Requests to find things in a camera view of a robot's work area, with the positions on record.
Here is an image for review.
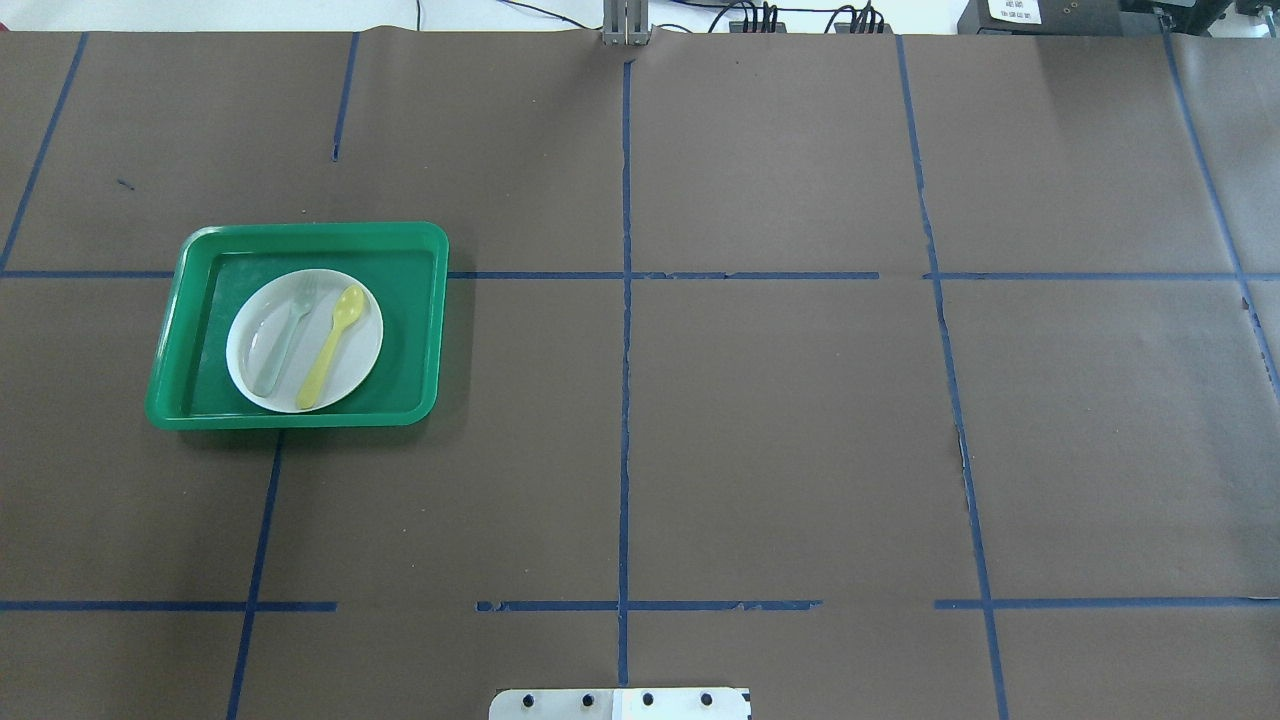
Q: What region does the green plastic tray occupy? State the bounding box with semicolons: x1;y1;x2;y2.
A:
145;222;449;430

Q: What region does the black power strip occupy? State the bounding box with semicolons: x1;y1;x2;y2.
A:
727;1;787;35
824;1;892;35

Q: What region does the black box device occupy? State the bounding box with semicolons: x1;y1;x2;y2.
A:
956;1;1162;37

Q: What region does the aluminium frame post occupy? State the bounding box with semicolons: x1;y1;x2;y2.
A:
600;0;652;47

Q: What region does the pale green plastic fork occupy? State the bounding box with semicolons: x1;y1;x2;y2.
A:
250;274;317;397

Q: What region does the white round plate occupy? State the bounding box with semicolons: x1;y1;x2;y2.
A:
225;268;385;414

